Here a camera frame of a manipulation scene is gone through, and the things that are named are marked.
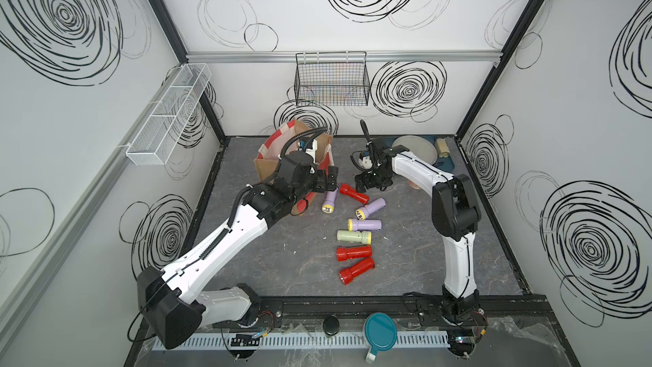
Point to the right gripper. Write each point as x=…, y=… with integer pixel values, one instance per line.
x=362, y=177

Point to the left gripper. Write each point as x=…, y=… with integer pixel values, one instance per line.
x=320, y=183

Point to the red flashlight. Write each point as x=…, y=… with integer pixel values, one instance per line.
x=351, y=192
x=355, y=252
x=347, y=275

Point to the purple flashlight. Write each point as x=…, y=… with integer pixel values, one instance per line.
x=366, y=212
x=329, y=204

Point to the red jute tote bag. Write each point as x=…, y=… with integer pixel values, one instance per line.
x=269, y=202

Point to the purple flashlight horizontal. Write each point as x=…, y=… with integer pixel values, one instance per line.
x=364, y=225

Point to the green flashlight horizontal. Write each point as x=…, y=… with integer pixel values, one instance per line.
x=359, y=237

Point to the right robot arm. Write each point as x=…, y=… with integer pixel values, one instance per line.
x=454, y=212

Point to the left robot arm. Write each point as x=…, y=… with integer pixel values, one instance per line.
x=173, y=299

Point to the grey round plate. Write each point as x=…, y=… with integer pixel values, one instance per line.
x=420, y=146

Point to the teal tray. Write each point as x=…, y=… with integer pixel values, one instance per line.
x=445, y=164

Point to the small yellowish jar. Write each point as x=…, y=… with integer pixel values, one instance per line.
x=442, y=148

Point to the red flashlight bottom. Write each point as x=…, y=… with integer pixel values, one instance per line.
x=347, y=275

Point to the teal round lid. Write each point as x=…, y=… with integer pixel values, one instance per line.
x=380, y=332

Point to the black round knob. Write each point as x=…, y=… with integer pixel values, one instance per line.
x=331, y=326

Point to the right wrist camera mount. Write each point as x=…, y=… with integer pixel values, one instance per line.
x=364, y=160

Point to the black wire basket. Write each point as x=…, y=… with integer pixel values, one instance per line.
x=332, y=78

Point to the white slotted cable duct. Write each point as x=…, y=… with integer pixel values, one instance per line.
x=304, y=340

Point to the white wire shelf basket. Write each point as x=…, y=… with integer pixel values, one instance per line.
x=175, y=120

